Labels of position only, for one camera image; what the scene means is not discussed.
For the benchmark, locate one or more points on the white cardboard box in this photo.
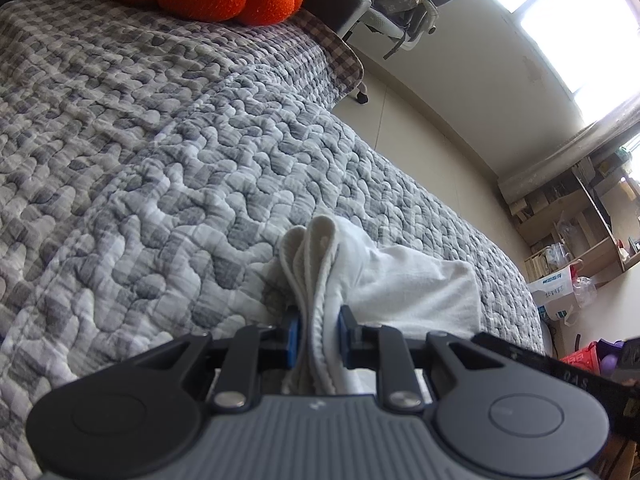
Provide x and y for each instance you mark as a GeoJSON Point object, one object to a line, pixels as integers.
{"type": "Point", "coordinates": [555, 290]}

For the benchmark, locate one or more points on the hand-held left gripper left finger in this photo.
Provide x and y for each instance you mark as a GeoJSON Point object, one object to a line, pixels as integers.
{"type": "Point", "coordinates": [294, 335]}

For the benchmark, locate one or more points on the purple plastic object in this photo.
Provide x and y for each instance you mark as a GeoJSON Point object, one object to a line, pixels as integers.
{"type": "Point", "coordinates": [611, 357]}

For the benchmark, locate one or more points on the white t-shirt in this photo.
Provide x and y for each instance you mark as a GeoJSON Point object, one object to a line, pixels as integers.
{"type": "Point", "coordinates": [410, 290]}

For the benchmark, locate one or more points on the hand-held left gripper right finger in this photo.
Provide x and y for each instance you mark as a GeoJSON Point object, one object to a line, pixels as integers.
{"type": "Point", "coordinates": [345, 335]}

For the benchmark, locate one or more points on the wooden shelf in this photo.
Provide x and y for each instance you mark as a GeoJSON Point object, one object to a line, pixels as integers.
{"type": "Point", "coordinates": [595, 255]}

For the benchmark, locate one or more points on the grey white quilted blanket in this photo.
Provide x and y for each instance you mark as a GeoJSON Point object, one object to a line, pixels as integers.
{"type": "Point", "coordinates": [150, 160]}

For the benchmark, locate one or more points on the grey curtain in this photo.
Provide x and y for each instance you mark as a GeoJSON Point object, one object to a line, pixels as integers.
{"type": "Point", "coordinates": [575, 155]}

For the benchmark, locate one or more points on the red plastic basket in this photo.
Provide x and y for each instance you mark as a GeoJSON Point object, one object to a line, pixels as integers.
{"type": "Point", "coordinates": [582, 357]}

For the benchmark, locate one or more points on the window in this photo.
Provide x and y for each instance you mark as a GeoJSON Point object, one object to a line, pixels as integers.
{"type": "Point", "coordinates": [575, 10]}

